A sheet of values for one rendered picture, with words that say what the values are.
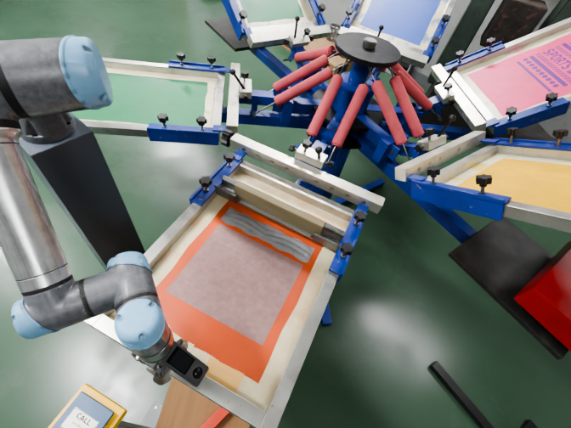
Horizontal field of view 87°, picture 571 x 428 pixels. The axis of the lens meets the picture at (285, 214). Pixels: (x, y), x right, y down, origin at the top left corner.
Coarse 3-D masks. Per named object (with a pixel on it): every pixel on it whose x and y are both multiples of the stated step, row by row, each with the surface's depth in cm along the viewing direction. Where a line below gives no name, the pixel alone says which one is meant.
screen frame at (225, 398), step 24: (240, 168) 126; (288, 192) 123; (312, 192) 122; (192, 216) 106; (336, 216) 120; (168, 240) 99; (312, 312) 91; (312, 336) 87; (288, 360) 85; (216, 384) 76; (288, 384) 78; (240, 408) 73
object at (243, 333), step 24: (312, 240) 111; (264, 264) 102; (288, 264) 104; (312, 264) 105; (240, 288) 96; (264, 288) 97; (288, 288) 98; (216, 312) 90; (240, 312) 91; (264, 312) 92; (288, 312) 94; (216, 336) 86; (240, 336) 87; (264, 336) 88; (240, 360) 83; (264, 360) 84
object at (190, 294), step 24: (216, 216) 112; (216, 240) 105; (240, 240) 107; (192, 264) 99; (216, 264) 100; (240, 264) 101; (168, 288) 93; (192, 288) 94; (216, 288) 95; (168, 312) 88; (192, 312) 89; (192, 336) 85
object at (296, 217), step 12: (240, 192) 110; (252, 192) 108; (252, 204) 112; (264, 204) 108; (276, 204) 106; (276, 216) 110; (288, 216) 107; (300, 216) 104; (312, 216) 105; (300, 228) 109; (312, 228) 106
